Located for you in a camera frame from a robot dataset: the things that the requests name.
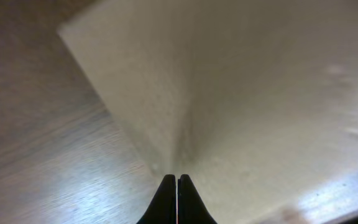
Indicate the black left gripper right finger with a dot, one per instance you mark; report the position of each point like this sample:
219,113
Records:
190,207

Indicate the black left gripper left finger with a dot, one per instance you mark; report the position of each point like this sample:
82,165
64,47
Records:
162,208

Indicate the brown cardboard box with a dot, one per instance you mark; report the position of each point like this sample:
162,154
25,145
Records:
256,100

